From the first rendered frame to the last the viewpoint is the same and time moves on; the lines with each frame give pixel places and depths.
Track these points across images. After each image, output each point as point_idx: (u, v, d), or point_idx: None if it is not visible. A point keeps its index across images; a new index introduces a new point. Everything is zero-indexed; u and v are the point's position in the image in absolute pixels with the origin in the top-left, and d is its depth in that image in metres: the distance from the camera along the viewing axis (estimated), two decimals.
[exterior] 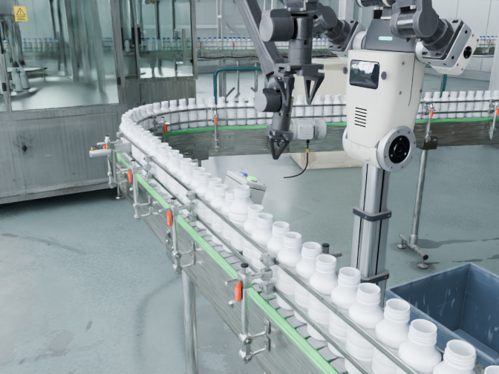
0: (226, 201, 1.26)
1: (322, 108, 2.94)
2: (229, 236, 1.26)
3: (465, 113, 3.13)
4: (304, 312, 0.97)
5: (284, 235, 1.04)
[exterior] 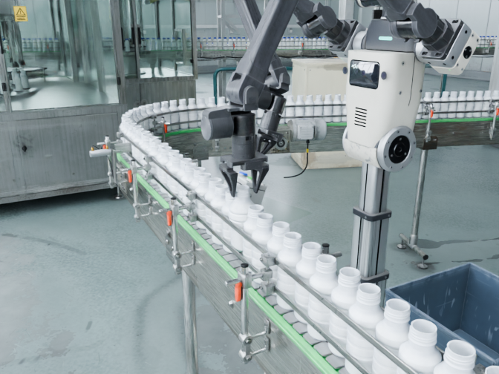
0: (226, 201, 1.26)
1: (322, 108, 2.94)
2: (229, 236, 1.26)
3: (465, 113, 3.13)
4: (304, 312, 0.97)
5: (284, 235, 1.04)
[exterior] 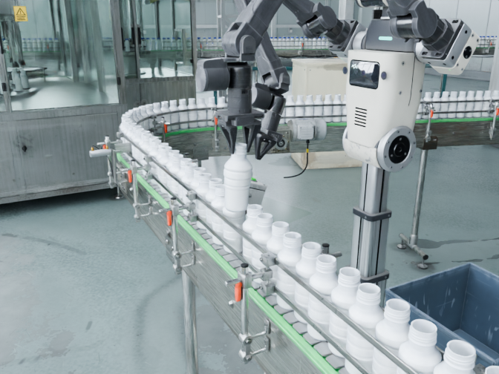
0: None
1: (322, 108, 2.94)
2: (230, 237, 1.26)
3: (465, 113, 3.13)
4: (304, 312, 0.97)
5: (284, 235, 1.04)
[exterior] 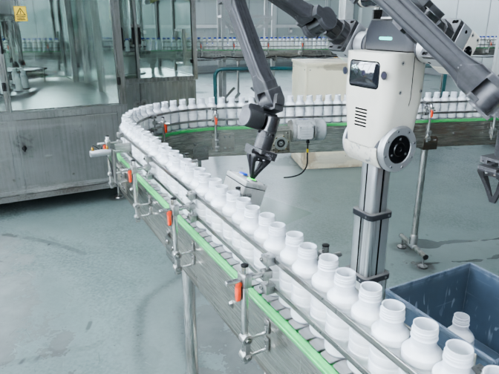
0: (226, 202, 1.25)
1: (322, 108, 2.94)
2: (230, 236, 1.26)
3: (465, 113, 3.13)
4: (288, 297, 1.02)
5: (269, 225, 1.09)
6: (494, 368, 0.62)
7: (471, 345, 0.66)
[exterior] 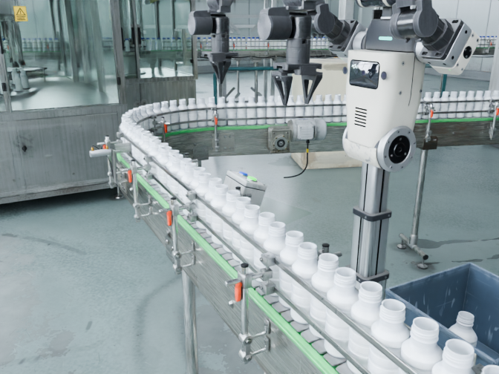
0: (226, 202, 1.25)
1: (322, 108, 2.94)
2: (230, 236, 1.26)
3: (465, 113, 3.13)
4: (288, 297, 1.02)
5: (269, 225, 1.09)
6: (494, 368, 0.62)
7: (471, 345, 0.66)
